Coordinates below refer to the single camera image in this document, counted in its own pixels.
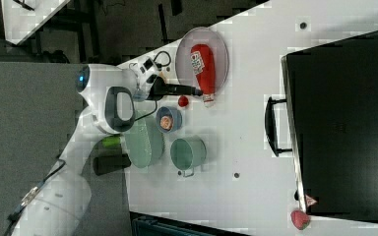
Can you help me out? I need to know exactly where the black cylinder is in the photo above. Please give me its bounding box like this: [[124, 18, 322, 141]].
[[93, 154, 131, 176]]

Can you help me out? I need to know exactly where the orange toy in bowl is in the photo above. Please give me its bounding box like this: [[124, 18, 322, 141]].
[[160, 116, 173, 131]]

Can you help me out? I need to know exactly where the large green oval bowl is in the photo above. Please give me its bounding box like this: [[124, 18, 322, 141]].
[[123, 116, 164, 168]]

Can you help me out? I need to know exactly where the green metal cup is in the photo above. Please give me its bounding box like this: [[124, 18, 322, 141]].
[[170, 136, 207, 178]]

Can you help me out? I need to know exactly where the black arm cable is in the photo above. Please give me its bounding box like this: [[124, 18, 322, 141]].
[[1, 50, 172, 236]]

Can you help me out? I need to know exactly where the red plush strawberry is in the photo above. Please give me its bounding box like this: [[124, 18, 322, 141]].
[[290, 209, 310, 230]]

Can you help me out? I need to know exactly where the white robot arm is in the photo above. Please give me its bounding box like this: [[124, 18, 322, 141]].
[[4, 56, 204, 236]]

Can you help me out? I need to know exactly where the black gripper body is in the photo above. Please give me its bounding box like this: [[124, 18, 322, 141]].
[[148, 77, 176, 101]]

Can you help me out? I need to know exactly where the white side table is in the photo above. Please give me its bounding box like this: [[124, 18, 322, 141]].
[[0, 0, 71, 44]]

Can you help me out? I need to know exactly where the blue bowl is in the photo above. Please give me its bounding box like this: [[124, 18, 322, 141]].
[[156, 106, 182, 134]]

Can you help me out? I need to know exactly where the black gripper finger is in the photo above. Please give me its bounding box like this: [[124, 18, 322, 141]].
[[176, 85, 203, 96]]

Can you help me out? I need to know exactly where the small red plush tomato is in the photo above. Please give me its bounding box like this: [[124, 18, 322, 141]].
[[178, 95, 189, 107]]

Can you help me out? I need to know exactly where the red plush ketchup bottle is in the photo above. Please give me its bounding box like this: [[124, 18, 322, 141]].
[[190, 44, 216, 108]]

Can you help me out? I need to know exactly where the green cylinder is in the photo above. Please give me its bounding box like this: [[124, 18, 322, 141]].
[[102, 136, 121, 148]]

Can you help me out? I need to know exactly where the grey oval plate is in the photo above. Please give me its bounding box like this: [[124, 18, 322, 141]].
[[174, 28, 229, 94]]

